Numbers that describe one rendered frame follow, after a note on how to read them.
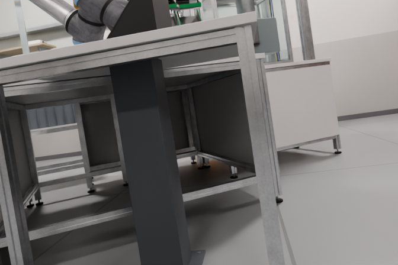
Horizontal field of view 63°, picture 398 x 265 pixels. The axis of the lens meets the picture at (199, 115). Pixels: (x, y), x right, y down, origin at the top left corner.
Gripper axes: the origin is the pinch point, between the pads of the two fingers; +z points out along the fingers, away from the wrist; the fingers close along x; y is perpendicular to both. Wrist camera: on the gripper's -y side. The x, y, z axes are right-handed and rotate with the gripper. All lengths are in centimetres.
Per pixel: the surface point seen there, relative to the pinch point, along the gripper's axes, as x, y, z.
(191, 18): -42, 35, -1
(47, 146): -292, 260, -379
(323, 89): -92, 142, 81
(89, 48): 71, 0, -14
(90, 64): 72, 5, -16
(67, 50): 71, -1, -21
